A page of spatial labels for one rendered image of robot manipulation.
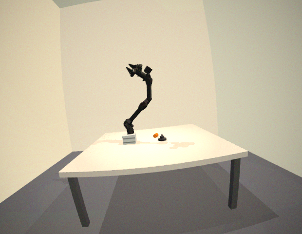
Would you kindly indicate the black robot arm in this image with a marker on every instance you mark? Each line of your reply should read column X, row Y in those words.
column 147, row 78

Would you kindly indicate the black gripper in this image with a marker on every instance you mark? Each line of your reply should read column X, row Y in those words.
column 133, row 71

